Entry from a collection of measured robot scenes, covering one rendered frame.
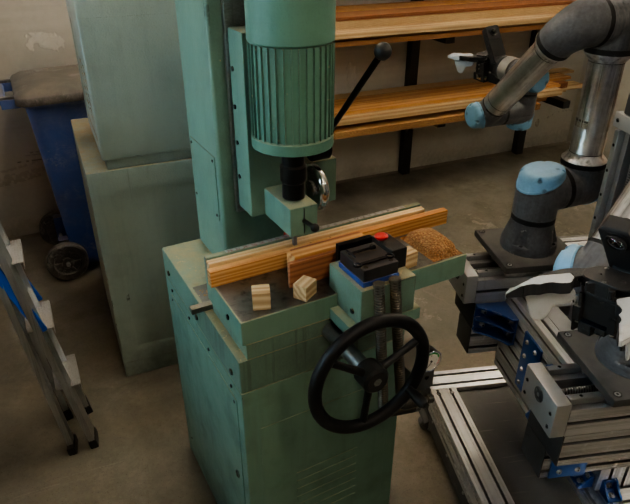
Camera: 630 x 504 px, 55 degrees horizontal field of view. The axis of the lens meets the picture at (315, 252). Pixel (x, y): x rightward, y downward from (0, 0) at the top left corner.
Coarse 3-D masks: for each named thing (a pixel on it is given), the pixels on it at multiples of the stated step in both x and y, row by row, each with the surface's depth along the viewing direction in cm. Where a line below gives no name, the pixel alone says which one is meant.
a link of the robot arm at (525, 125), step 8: (528, 96) 175; (536, 96) 177; (520, 104) 176; (528, 104) 176; (512, 112) 175; (520, 112) 176; (528, 112) 178; (512, 120) 177; (520, 120) 179; (528, 120) 179; (512, 128) 181; (520, 128) 180; (528, 128) 181
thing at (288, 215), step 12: (264, 192) 143; (276, 192) 140; (276, 204) 138; (288, 204) 134; (300, 204) 134; (312, 204) 134; (276, 216) 139; (288, 216) 133; (300, 216) 134; (312, 216) 136; (288, 228) 135; (300, 228) 135
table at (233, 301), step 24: (432, 264) 145; (456, 264) 149; (216, 288) 136; (240, 288) 136; (288, 288) 136; (240, 312) 128; (264, 312) 128; (288, 312) 129; (312, 312) 132; (336, 312) 133; (408, 312) 133; (240, 336) 126; (264, 336) 129
